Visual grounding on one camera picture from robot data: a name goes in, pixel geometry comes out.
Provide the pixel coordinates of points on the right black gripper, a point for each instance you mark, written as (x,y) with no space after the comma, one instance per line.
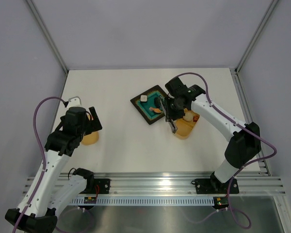
(172,115)

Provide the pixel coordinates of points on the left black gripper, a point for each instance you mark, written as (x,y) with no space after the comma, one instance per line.
(96,124)

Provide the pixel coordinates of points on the metal tongs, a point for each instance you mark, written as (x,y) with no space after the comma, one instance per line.
(167,118)

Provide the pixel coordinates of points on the orange lunch box lid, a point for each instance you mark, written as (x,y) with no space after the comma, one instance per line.
(90,138)

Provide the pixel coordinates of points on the white rice ball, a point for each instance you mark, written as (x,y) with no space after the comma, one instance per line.
(188,116)

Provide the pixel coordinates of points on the grilled salmon slice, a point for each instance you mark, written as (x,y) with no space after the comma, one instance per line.
(155,110)

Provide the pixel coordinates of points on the orange lunch box base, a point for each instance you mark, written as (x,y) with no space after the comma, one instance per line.
(185,128)

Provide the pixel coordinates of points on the white tofu cube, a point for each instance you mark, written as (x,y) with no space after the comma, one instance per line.
(143,98)

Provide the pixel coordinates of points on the black seaweed piece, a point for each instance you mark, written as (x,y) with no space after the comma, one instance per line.
(158,101)

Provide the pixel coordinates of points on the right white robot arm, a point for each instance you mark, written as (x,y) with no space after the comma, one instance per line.
(241,137)

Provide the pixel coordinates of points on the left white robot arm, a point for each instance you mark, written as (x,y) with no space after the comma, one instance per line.
(39,210)

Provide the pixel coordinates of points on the square teal black plate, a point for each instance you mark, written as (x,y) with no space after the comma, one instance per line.
(143,107)

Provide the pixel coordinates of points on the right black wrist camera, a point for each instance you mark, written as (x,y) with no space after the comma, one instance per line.
(176,87)

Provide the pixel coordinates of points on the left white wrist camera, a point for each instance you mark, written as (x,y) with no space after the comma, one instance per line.
(74,102)

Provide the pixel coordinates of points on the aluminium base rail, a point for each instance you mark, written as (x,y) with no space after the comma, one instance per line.
(179,184)

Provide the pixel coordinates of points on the white slotted cable duct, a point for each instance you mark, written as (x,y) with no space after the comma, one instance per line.
(143,201)

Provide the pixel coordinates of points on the left aluminium frame post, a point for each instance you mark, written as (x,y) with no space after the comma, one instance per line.
(46,34)

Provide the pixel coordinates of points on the aluminium frame post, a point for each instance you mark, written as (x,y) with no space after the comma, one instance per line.
(46,34)
(257,34)

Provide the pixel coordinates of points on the right aluminium frame post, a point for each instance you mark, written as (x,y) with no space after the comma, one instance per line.
(257,34)

